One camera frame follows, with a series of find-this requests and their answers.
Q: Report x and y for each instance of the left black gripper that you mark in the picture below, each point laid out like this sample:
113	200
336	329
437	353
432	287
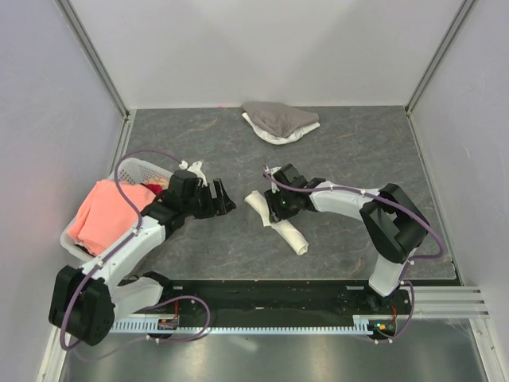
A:
219	205

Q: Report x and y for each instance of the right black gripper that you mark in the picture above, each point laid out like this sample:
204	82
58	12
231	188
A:
277	213

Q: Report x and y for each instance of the white cloth napkin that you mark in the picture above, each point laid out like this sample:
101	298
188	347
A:
284	228

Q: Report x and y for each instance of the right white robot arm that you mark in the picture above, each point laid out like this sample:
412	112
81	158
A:
393	222

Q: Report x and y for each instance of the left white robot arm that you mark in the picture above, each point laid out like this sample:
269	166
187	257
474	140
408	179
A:
88	300

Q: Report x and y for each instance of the red item in basket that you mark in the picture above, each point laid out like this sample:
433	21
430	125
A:
156	184

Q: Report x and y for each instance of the grey folded cloth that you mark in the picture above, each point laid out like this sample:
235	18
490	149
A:
277	118

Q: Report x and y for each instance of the white plastic basket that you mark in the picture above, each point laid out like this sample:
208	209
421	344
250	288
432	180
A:
131	170

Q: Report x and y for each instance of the pink cloth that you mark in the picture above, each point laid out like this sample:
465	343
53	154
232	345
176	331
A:
103	218

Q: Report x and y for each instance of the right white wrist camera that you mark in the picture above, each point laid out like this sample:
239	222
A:
268	174

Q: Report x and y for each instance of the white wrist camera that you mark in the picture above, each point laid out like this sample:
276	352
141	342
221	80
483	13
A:
268	174
195	168

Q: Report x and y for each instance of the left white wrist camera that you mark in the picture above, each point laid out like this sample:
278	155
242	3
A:
195	168

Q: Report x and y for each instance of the white cable duct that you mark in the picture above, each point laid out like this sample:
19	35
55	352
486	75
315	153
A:
153	324

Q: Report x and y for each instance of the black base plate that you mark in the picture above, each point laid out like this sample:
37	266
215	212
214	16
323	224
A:
288	303

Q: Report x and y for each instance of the left aluminium frame post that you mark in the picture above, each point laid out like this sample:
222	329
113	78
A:
76	25

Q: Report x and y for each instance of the aluminium frame post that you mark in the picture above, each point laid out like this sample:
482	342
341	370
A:
445	44
76	25

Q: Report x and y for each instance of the right aluminium frame post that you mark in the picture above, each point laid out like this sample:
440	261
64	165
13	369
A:
445	44

